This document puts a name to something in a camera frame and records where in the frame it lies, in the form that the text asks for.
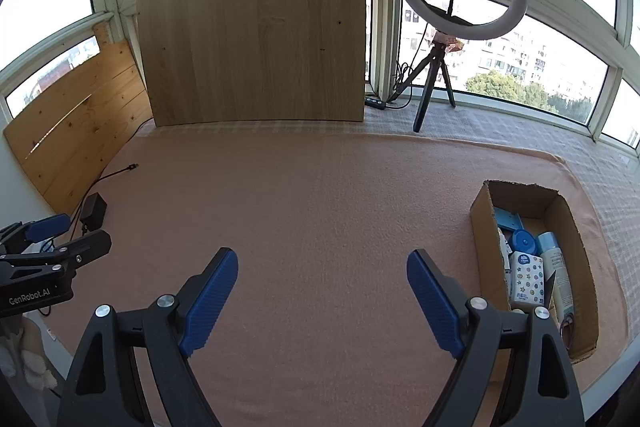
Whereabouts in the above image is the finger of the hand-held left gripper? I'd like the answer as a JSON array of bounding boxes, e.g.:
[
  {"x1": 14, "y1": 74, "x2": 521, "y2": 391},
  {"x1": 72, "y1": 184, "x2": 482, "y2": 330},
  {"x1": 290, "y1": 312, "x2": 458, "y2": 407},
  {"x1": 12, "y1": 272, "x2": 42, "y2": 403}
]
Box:
[
  {"x1": 52, "y1": 229, "x2": 112, "y2": 276},
  {"x1": 0, "y1": 214, "x2": 71, "y2": 258}
]

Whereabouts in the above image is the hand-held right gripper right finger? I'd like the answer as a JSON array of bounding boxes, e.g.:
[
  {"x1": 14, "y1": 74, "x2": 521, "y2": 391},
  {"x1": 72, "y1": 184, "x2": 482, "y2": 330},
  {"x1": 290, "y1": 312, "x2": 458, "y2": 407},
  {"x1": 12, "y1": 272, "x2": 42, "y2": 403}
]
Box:
[{"x1": 406, "y1": 248, "x2": 586, "y2": 427}]

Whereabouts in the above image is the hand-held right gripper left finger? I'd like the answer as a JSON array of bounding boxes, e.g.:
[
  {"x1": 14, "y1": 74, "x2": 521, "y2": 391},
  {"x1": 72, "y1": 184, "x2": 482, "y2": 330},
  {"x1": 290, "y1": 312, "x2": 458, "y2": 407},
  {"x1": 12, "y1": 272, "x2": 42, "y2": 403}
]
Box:
[{"x1": 56, "y1": 247, "x2": 240, "y2": 427}]

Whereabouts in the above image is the cardboard box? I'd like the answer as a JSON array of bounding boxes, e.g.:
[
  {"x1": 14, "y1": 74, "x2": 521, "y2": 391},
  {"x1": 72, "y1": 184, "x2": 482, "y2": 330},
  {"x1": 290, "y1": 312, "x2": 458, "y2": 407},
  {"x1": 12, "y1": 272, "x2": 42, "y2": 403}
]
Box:
[{"x1": 470, "y1": 179, "x2": 600, "y2": 365}]

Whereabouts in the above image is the star print tissue pack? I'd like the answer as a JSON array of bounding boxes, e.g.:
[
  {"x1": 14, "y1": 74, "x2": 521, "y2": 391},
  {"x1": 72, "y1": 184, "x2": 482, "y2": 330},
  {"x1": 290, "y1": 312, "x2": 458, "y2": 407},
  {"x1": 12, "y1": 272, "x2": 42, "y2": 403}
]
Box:
[{"x1": 507, "y1": 252, "x2": 546, "y2": 310}]

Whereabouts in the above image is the blue round lid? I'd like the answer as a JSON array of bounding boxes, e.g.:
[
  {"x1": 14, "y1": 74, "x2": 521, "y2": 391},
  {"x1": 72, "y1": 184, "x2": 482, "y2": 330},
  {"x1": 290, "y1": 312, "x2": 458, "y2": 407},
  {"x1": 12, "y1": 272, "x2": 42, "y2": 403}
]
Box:
[{"x1": 509, "y1": 229, "x2": 540, "y2": 255}]

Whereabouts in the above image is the white bottle with blue cap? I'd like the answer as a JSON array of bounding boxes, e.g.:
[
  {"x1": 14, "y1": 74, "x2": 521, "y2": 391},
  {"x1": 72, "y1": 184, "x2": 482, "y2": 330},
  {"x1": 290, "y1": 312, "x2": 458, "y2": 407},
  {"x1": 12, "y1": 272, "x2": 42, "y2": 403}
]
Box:
[{"x1": 537, "y1": 232, "x2": 576, "y2": 318}]

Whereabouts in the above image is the person's left hand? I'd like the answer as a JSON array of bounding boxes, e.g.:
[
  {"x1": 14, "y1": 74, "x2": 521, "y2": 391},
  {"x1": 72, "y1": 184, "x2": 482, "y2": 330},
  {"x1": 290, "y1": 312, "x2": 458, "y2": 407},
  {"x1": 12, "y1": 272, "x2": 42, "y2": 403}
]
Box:
[{"x1": 0, "y1": 314, "x2": 58, "y2": 392}]

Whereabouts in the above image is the black power adapter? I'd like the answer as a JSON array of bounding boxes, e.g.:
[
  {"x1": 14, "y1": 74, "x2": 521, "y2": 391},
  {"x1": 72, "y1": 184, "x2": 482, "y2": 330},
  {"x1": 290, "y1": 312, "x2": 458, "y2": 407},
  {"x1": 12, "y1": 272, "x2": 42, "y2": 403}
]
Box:
[{"x1": 80, "y1": 193, "x2": 108, "y2": 232}]

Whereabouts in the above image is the pine wood panel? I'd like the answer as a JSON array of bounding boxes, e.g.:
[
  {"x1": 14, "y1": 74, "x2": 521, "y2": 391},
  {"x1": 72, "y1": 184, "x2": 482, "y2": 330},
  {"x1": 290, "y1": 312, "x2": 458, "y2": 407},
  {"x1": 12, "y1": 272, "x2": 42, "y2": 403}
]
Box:
[{"x1": 4, "y1": 39, "x2": 153, "y2": 215}]

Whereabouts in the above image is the pink patterned wrapping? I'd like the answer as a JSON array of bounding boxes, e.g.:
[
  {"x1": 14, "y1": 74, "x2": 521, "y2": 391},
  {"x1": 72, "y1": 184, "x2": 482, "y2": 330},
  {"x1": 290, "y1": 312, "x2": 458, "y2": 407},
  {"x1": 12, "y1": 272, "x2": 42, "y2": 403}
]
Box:
[{"x1": 431, "y1": 32, "x2": 463, "y2": 55}]

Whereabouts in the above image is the light wooden board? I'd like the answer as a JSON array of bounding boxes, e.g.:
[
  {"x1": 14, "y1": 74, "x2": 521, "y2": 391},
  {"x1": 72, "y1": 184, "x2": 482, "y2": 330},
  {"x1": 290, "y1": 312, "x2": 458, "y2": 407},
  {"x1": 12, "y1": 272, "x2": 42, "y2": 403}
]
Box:
[{"x1": 136, "y1": 0, "x2": 368, "y2": 128}]

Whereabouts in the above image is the black plug cable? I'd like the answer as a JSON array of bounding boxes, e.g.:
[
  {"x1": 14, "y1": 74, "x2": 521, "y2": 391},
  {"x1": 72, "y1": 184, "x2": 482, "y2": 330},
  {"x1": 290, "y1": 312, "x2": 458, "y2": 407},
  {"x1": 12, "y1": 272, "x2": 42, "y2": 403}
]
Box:
[{"x1": 65, "y1": 163, "x2": 140, "y2": 238}]

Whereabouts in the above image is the black ring light cable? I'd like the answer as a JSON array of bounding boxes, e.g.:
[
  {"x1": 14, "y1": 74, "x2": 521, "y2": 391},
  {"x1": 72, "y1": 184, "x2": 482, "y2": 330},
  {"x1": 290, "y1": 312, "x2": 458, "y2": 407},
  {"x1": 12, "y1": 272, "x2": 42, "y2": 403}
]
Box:
[{"x1": 387, "y1": 24, "x2": 431, "y2": 108}]

